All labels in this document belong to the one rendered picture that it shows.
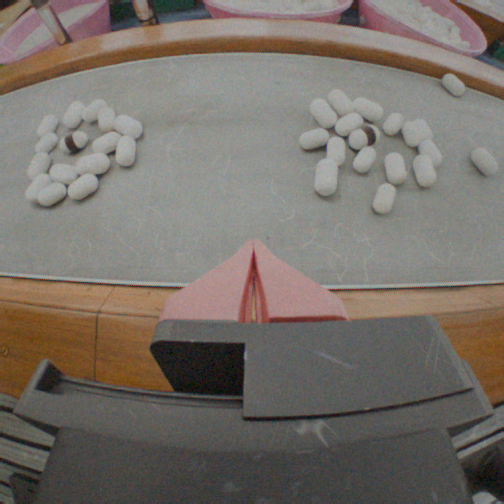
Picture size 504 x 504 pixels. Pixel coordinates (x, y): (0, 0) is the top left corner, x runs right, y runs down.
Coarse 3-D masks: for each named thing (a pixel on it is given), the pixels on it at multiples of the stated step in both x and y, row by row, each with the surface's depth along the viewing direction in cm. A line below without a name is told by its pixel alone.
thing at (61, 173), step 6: (54, 168) 20; (60, 168) 20; (66, 168) 20; (72, 168) 21; (54, 174) 20; (60, 174) 20; (66, 174) 20; (72, 174) 21; (78, 174) 22; (54, 180) 21; (60, 180) 21; (66, 180) 21; (72, 180) 21
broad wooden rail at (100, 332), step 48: (0, 288) 18; (48, 288) 19; (96, 288) 19; (144, 288) 19; (384, 288) 20; (432, 288) 20; (480, 288) 19; (0, 336) 16; (48, 336) 16; (96, 336) 16; (144, 336) 16; (480, 336) 16; (0, 384) 15; (144, 384) 16; (480, 384) 15
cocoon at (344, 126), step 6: (348, 114) 22; (354, 114) 22; (342, 120) 22; (348, 120) 22; (354, 120) 22; (360, 120) 22; (336, 126) 22; (342, 126) 22; (348, 126) 22; (354, 126) 22; (360, 126) 22; (342, 132) 22; (348, 132) 22
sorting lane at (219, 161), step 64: (128, 64) 27; (192, 64) 26; (256, 64) 26; (320, 64) 26; (0, 128) 25; (64, 128) 24; (192, 128) 24; (256, 128) 23; (448, 128) 24; (0, 192) 22; (128, 192) 22; (192, 192) 22; (256, 192) 22; (448, 192) 22; (0, 256) 20; (64, 256) 20; (128, 256) 20; (192, 256) 20; (320, 256) 20; (384, 256) 20; (448, 256) 20
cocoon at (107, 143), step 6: (114, 132) 22; (102, 138) 21; (108, 138) 21; (114, 138) 21; (96, 144) 21; (102, 144) 21; (108, 144) 21; (114, 144) 22; (96, 150) 21; (102, 150) 22; (108, 150) 22
